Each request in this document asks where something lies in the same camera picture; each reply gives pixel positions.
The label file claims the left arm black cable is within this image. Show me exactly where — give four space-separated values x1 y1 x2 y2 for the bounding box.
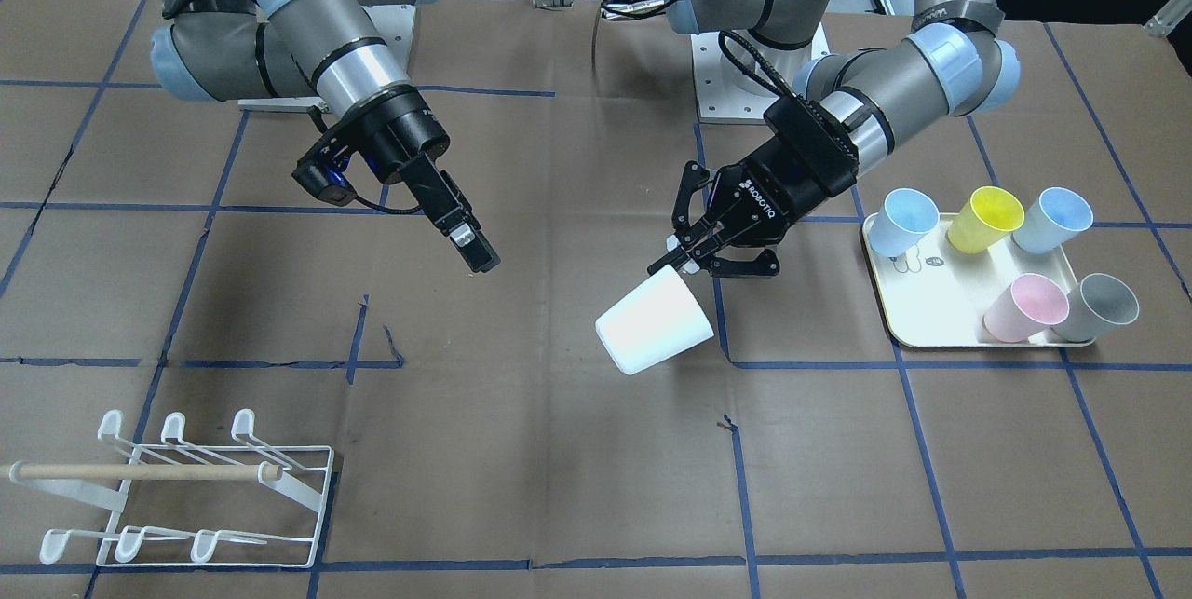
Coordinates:
719 29 802 111

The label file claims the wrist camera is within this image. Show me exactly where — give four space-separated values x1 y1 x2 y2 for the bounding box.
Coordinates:
763 95 859 198
292 142 358 207

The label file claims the light blue plastic cup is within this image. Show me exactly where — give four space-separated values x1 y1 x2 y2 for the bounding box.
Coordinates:
868 187 940 258

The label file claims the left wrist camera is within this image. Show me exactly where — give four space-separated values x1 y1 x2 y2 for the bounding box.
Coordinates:
763 95 859 198

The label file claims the yellow plastic cup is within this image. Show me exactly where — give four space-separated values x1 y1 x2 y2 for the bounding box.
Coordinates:
946 186 1025 254

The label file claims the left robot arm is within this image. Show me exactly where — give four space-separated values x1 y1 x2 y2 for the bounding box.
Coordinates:
648 0 1022 277

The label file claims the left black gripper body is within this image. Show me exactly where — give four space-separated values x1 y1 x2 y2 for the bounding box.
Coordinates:
669 135 828 277

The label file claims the cream plastic tray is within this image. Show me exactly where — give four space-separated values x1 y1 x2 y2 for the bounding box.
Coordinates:
861 213 1078 348

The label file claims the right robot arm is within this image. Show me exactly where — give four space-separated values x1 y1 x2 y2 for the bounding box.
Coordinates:
153 0 499 272

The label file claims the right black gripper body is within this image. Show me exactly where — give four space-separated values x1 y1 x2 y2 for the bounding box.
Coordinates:
317 87 466 231

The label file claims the grey plastic cup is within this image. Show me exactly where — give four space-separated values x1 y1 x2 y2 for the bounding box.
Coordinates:
1051 273 1140 343

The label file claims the white plastic cup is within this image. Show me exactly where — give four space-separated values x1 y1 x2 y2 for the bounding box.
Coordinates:
592 266 712 375

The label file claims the white wire cup rack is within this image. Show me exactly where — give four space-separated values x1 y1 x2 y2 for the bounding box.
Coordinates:
6 408 337 569

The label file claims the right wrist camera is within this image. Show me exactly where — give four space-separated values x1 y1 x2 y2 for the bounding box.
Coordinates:
292 142 358 207

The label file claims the pink plastic cup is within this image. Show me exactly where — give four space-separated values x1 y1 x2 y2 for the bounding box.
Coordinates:
982 273 1070 343

